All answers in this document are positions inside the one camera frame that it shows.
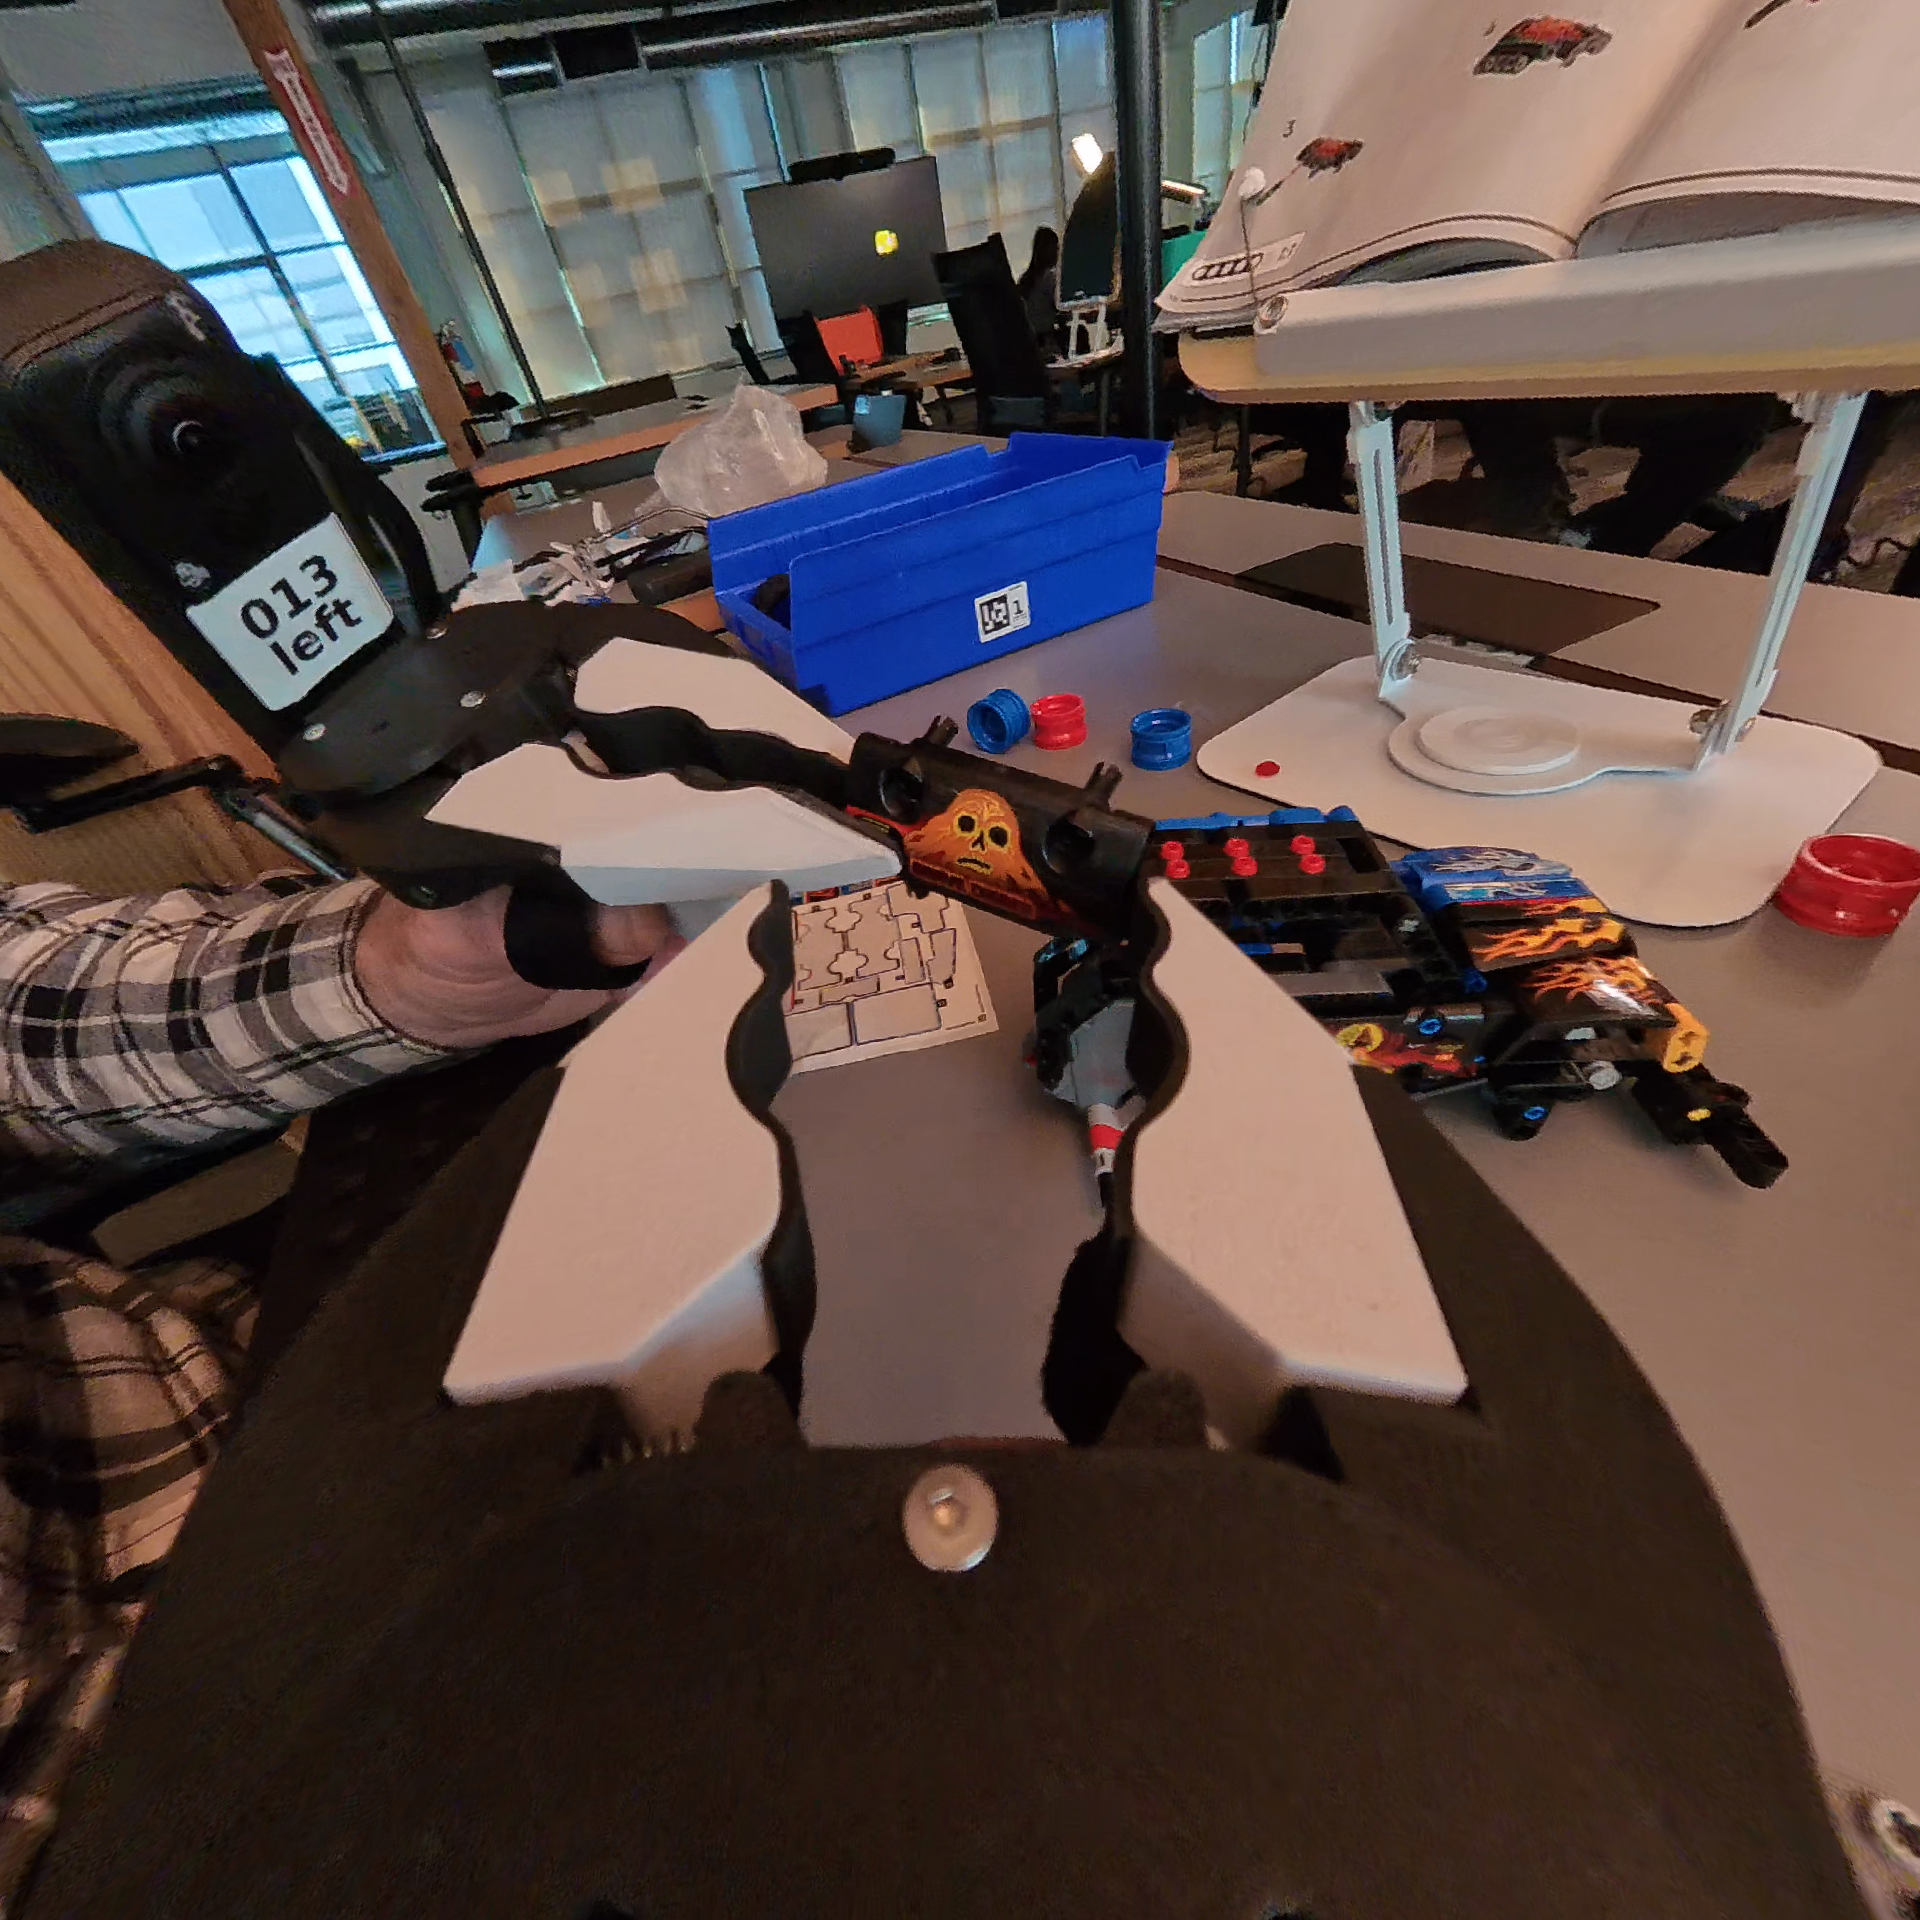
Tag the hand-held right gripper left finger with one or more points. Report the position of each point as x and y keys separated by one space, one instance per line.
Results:
x=616 y=1200

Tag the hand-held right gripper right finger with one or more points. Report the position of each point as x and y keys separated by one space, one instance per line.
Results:
x=1307 y=1200

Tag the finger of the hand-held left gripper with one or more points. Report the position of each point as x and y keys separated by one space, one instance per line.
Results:
x=630 y=827
x=707 y=696

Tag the red-tipped grey axle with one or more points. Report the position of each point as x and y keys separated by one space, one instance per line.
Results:
x=1104 y=1134

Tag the blue black brick truck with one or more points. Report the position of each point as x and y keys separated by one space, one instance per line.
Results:
x=1440 y=930

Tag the flame-printed brick panel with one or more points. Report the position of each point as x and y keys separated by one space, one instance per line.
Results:
x=977 y=835

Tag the person's left forearm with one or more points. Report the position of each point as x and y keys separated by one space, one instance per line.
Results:
x=180 y=1006

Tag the grey desk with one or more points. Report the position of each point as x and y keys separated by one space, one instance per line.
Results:
x=1680 y=1320

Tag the person's left hand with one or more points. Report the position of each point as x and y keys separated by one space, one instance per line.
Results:
x=436 y=966

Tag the clear plastic bag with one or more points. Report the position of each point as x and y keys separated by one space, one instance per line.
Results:
x=736 y=451

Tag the blue storage bin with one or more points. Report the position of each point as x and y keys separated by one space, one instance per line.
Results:
x=931 y=571

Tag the wooden background table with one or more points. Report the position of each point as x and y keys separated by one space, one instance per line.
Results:
x=616 y=436

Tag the blue wheel hub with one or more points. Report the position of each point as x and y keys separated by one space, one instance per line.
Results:
x=997 y=720
x=1162 y=736

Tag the white sticker sheet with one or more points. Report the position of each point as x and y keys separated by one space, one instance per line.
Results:
x=887 y=976

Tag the small red wheel hub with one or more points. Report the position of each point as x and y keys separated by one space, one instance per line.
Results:
x=1056 y=720

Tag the black office chair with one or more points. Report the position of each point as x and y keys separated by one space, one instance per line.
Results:
x=991 y=330

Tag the computer monitor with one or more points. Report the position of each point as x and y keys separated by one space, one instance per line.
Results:
x=847 y=241

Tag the white book stand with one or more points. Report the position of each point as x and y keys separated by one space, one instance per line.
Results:
x=1561 y=750

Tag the person's plaid shirt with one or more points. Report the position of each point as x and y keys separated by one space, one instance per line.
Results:
x=107 y=1501

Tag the large red wheel hub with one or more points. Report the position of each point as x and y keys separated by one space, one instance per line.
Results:
x=1847 y=883

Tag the open instruction booklet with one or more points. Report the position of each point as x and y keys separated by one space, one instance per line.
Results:
x=1500 y=137

